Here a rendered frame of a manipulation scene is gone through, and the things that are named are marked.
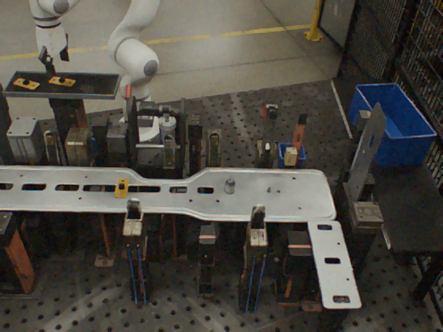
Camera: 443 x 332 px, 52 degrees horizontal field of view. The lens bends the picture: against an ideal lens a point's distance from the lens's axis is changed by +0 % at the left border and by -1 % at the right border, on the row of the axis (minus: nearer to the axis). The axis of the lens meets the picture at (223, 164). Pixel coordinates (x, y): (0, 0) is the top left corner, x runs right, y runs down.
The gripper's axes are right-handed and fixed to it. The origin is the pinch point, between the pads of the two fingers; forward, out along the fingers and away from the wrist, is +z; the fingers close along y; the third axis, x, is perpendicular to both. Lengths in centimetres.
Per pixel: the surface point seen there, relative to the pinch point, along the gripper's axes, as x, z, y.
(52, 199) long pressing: 13.9, 22.6, 37.7
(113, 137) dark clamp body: 23.9, 15.2, 13.3
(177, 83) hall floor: -20, 123, -180
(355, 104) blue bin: 101, 13, -27
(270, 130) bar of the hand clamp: 73, 10, 1
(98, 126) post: 17.9, 13.2, 11.3
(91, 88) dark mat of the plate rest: 11.2, 6.7, 0.7
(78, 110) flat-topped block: 6.3, 15.1, 3.1
